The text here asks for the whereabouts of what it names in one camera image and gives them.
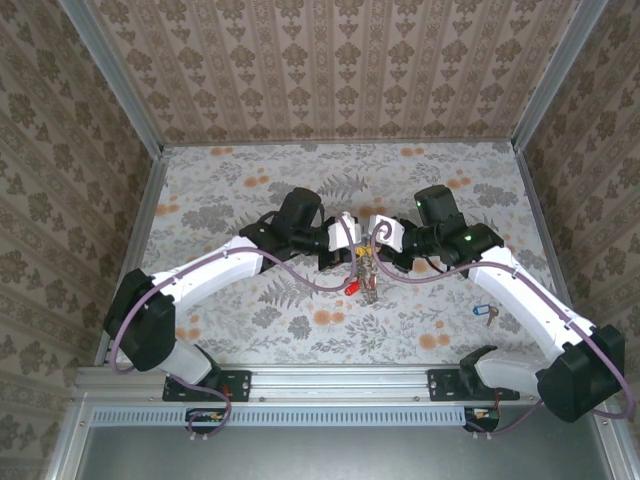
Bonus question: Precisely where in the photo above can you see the black wiring box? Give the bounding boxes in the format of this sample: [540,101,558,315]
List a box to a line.
[462,405,501,434]
[184,407,229,436]

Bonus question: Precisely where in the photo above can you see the grey metal panel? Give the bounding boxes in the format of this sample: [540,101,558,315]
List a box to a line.
[74,424,616,480]

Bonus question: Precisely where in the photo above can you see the thin aluminium table edge rail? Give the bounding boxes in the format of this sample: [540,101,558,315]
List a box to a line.
[162,139,516,150]

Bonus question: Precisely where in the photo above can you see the aluminium table side rail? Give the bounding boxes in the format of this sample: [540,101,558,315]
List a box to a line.
[514,149,586,329]
[94,149,172,369]

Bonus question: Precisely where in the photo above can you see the long aluminium base rail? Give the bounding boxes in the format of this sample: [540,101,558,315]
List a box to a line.
[73,364,544,406]

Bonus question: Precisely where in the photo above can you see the slotted grey cable duct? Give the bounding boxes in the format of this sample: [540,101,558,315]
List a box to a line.
[92,405,469,428]

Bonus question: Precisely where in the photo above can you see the short purple base cable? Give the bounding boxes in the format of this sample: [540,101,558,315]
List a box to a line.
[167,377,235,441]
[466,399,545,435]

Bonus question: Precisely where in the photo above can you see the short aluminium frame post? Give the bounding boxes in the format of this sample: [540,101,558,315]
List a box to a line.
[42,394,94,480]
[589,399,640,480]

